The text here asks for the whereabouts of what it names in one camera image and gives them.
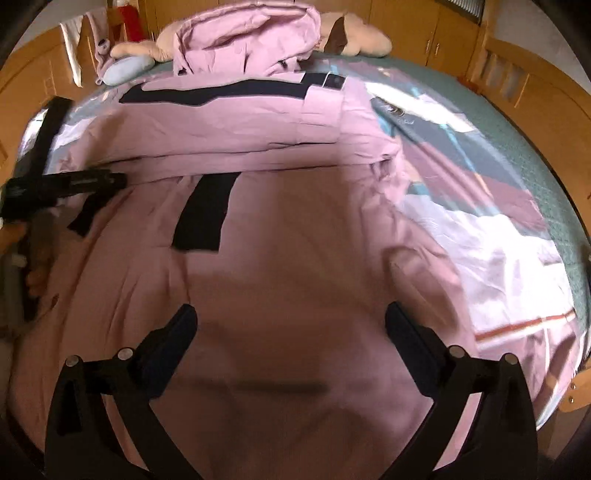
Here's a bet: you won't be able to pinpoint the white towel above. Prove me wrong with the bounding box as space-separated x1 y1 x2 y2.
60 16 86 88

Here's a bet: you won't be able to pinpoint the green bed mat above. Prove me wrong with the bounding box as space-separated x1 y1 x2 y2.
152 51 591 324

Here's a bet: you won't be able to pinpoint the plaid bed sheet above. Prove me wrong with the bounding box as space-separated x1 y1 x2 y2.
23 60 587 416

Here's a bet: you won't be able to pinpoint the pink towel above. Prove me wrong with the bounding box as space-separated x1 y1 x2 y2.
83 11 109 51

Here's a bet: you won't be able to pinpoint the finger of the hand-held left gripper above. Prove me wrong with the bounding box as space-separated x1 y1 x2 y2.
46 170 127 199

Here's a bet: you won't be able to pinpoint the wooden footboard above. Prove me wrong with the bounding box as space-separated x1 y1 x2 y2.
462 23 591 416

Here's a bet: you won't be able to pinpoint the wooden headboard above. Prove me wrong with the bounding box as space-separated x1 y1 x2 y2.
0 9 112 185

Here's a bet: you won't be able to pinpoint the wooden wall cabinets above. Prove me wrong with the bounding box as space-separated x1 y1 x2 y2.
139 0 485 70

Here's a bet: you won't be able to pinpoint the person's left hand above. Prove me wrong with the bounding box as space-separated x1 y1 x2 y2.
0 222 49 301

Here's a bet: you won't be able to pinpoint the red cloth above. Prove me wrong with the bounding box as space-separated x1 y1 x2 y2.
117 0 141 42

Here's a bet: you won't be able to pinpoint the light blue pillow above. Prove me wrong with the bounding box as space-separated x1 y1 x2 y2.
102 55 155 87

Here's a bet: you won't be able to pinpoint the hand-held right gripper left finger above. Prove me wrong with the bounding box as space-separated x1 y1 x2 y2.
44 304 204 480

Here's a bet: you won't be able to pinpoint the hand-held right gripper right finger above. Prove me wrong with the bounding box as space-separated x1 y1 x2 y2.
369 302 541 480

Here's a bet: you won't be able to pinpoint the pink hooded jacket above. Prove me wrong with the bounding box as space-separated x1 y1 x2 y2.
9 0 481 480

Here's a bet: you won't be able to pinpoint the ribbed glass window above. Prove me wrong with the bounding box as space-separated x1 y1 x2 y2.
438 0 485 24

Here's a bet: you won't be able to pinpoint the purple plush toy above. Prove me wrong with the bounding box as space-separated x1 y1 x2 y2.
95 39 114 86

